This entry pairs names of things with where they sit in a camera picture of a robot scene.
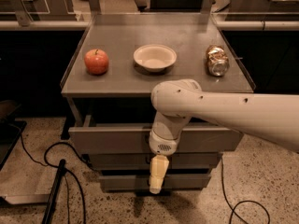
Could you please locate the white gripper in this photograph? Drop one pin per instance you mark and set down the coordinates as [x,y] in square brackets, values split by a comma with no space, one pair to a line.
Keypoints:
[162,145]

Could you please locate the crushed metal can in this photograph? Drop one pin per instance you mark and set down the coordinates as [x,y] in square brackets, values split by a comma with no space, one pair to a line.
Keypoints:
[217,61]

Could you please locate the grey top drawer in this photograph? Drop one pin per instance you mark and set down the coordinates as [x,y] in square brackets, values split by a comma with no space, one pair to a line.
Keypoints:
[133,138]

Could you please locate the grey drawer cabinet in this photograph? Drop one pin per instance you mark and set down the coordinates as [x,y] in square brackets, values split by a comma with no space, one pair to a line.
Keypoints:
[122,93]

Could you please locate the white horizontal rail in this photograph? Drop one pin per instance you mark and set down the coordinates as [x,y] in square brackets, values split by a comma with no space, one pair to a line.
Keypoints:
[222,25]

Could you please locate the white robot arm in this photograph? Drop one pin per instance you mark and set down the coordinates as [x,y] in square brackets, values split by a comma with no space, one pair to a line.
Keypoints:
[272,117]

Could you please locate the dark equipment at left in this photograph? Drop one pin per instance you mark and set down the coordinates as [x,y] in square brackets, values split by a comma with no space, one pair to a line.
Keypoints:
[10,128]

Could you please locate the red apple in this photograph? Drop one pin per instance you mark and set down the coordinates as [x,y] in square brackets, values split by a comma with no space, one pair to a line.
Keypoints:
[96,61]

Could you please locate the white bowl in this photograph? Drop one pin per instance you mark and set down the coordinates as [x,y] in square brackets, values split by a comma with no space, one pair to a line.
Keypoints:
[154,57]

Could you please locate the black pole stand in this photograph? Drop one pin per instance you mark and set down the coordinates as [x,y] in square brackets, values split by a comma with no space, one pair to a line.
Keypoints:
[54,193]

